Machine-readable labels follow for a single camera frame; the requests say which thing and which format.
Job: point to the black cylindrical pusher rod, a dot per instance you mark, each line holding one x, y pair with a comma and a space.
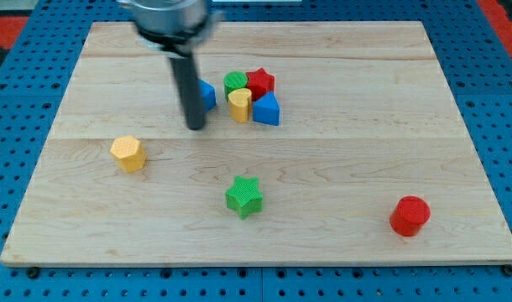
189, 90

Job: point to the yellow hexagon block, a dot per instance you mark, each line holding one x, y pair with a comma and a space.
128, 153

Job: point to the blue cube block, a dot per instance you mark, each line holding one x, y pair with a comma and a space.
208, 94

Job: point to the green cylinder block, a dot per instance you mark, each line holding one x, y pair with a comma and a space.
234, 80

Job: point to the yellow heart block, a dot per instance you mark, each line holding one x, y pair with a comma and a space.
239, 102

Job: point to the red star block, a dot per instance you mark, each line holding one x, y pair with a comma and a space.
260, 82

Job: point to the blue triangle block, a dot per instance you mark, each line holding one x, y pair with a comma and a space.
266, 110

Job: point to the green star block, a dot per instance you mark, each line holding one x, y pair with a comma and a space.
244, 196

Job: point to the wooden board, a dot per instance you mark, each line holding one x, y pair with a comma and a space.
367, 117

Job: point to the red cylinder block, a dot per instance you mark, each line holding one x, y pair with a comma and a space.
409, 216

